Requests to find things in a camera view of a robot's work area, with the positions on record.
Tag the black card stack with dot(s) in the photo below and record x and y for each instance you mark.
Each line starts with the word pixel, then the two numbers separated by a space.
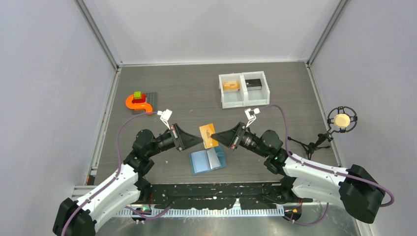
pixel 253 84

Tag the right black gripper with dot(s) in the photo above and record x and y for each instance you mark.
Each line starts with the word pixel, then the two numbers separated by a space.
pixel 230 138

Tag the orange curved toy piece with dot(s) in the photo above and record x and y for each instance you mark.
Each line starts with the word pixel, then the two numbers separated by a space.
pixel 138 103

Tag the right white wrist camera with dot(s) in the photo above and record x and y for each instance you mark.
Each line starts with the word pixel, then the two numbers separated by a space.
pixel 251 115

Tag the blue card holder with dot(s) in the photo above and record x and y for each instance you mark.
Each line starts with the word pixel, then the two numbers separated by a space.
pixel 207 160

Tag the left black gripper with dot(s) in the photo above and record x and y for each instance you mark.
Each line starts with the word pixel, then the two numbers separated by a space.
pixel 182 140

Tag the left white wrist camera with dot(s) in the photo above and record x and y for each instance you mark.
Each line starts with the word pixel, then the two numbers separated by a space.
pixel 165 116

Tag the grey building baseplate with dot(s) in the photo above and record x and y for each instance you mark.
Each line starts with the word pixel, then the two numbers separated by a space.
pixel 152 99

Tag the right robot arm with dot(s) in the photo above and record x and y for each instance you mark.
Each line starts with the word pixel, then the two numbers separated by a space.
pixel 352 189

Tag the black microphone with mount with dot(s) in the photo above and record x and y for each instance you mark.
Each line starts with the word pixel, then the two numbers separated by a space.
pixel 342 119

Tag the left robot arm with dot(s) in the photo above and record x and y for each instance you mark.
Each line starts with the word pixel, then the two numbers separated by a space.
pixel 87 214

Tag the red toy block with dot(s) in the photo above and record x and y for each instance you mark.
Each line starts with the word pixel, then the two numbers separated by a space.
pixel 142 100

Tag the orange card stack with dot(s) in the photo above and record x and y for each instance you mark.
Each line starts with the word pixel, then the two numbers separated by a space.
pixel 231 86

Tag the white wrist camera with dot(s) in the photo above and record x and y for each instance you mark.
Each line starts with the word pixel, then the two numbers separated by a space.
pixel 251 115
pixel 165 116

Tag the white two-compartment tray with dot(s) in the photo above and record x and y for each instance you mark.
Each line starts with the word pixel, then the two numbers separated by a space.
pixel 243 97

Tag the green toy cube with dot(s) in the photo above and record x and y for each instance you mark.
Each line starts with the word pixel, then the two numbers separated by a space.
pixel 137 95

